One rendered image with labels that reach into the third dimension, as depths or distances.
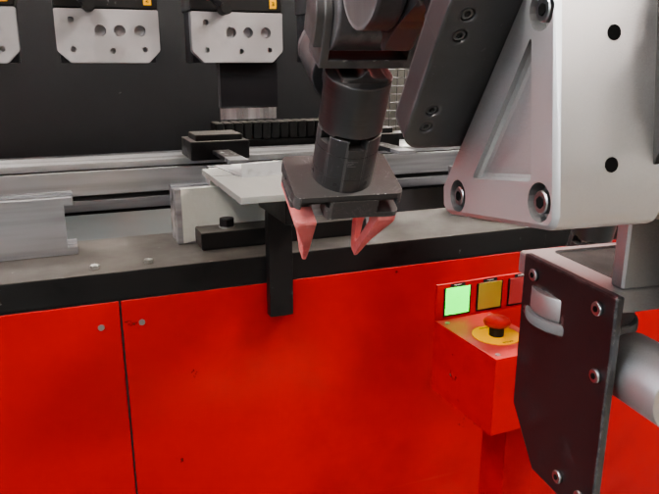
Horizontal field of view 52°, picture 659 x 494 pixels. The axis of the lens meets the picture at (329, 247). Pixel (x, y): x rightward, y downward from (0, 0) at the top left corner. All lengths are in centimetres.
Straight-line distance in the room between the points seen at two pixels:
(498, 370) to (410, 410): 37
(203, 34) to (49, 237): 40
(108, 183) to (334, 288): 53
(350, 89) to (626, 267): 25
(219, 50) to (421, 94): 85
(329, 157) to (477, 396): 54
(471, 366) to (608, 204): 75
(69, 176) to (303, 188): 86
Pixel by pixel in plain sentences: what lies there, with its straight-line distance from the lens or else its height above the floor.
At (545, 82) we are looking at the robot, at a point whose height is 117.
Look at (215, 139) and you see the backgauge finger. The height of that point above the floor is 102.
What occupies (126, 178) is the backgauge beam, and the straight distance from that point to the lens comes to 141.
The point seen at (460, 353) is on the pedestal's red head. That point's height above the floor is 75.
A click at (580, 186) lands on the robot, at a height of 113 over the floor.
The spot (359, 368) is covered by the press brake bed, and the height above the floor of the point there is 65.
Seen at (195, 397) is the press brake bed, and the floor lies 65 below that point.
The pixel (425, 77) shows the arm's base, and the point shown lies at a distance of 30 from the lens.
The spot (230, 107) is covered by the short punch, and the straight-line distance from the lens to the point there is 118.
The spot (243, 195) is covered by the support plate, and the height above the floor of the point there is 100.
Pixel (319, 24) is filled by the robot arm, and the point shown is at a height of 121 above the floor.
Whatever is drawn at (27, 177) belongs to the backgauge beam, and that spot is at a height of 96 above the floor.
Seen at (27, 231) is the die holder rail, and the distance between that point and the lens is 115.
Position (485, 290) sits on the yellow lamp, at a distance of 112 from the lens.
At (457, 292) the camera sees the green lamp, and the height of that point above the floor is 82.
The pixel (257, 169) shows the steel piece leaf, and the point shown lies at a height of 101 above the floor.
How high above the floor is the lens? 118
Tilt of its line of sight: 16 degrees down
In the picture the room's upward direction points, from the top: straight up
